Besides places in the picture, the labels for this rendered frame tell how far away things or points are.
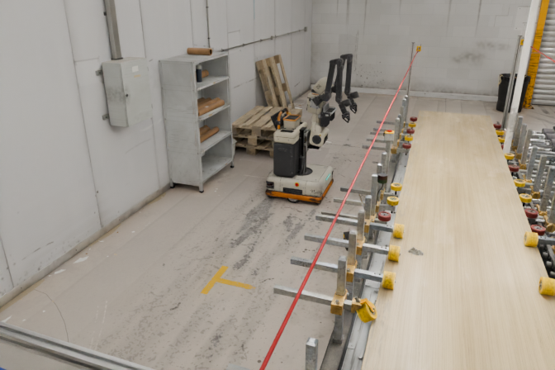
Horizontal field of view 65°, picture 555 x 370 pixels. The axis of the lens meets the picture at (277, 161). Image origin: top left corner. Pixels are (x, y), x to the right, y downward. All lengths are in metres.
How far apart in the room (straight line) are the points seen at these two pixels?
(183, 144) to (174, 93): 0.59
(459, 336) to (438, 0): 9.04
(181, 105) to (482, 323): 3.88
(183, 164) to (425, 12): 6.95
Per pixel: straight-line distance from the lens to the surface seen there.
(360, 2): 10.72
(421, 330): 2.07
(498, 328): 2.20
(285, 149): 4.86
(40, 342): 0.78
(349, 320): 2.36
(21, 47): 3.87
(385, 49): 10.70
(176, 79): 5.07
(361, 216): 2.41
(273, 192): 5.04
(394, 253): 2.42
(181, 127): 5.19
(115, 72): 4.35
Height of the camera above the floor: 2.23
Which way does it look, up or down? 21 degrees down
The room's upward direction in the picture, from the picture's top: straight up
